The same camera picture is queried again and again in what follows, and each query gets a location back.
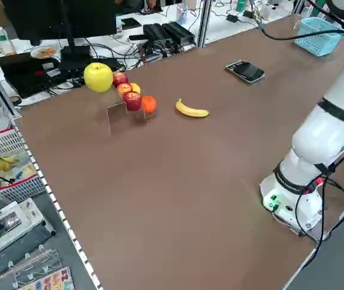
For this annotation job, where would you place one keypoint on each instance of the yellow lemon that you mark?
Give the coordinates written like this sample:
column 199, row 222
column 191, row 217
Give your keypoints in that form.
column 136, row 88

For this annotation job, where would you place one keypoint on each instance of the silver black kitchen scale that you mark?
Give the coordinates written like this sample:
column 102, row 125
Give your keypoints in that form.
column 247, row 72

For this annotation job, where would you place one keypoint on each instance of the dark tape roll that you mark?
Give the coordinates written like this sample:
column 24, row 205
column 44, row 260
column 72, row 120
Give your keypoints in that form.
column 15, row 100

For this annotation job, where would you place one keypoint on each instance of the black power adapter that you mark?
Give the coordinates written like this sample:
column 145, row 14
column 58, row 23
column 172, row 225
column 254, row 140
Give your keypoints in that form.
column 232, row 17

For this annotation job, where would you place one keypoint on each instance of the clear acrylic stepped stand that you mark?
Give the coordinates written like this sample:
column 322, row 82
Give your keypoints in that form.
column 115, row 119

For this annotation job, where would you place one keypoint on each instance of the white basket red trim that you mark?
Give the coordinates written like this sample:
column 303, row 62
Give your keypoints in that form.
column 29, row 184

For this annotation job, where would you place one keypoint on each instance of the black monitor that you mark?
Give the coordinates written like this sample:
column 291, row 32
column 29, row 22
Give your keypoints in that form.
column 35, row 18

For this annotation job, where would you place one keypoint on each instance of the small black pad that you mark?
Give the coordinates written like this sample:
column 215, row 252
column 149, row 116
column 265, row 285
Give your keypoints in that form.
column 131, row 23

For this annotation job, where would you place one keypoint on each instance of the plate of snacks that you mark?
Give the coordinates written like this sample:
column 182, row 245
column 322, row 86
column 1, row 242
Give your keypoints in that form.
column 43, row 52

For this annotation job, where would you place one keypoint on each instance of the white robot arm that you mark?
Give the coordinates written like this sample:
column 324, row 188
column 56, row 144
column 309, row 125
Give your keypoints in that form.
column 316, row 136

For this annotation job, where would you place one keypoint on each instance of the red apple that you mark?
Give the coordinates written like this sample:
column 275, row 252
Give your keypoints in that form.
column 119, row 79
column 132, row 101
column 124, row 89

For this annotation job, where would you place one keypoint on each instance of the white side desk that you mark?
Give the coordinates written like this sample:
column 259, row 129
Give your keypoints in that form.
column 217, row 30

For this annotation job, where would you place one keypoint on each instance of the orange fruit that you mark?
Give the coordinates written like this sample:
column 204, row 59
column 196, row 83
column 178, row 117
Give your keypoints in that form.
column 149, row 104

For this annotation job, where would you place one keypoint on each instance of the clear acrylic rack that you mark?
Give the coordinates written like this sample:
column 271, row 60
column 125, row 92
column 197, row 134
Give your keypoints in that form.
column 32, row 266

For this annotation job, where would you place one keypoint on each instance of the yellow banana bunch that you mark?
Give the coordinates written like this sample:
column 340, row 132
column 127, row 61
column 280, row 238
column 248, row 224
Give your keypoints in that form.
column 4, row 161

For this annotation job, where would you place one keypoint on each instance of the aluminium frame post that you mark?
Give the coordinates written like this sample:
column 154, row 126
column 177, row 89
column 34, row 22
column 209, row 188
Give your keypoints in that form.
column 205, row 24

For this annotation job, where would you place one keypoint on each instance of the light blue plastic basket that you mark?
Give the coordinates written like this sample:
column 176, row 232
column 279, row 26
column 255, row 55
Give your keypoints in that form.
column 316, row 37

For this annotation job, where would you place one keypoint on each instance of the white plastic bottle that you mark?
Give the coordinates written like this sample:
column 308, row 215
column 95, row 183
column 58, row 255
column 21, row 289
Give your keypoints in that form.
column 5, row 43

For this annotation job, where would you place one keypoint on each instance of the colourful number puzzle board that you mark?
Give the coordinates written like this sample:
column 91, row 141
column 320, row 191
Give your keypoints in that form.
column 50, row 281

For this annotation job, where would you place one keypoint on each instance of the large yellow apple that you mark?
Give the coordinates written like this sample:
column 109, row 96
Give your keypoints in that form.
column 98, row 77

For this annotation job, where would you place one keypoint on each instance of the black monitor stand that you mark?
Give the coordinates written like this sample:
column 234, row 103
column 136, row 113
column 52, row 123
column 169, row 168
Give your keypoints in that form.
column 75, row 57

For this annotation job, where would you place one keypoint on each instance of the black flat case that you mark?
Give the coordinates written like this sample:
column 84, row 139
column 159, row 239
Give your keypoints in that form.
column 23, row 75

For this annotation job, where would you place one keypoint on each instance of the green cup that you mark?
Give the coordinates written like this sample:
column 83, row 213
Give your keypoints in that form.
column 241, row 5

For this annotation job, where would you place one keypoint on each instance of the cup with pens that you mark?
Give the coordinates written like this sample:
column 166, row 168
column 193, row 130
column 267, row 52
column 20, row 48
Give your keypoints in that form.
column 181, row 15

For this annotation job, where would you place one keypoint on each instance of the black power brick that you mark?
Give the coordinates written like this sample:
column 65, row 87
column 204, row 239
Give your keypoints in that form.
column 179, row 31
column 156, row 33

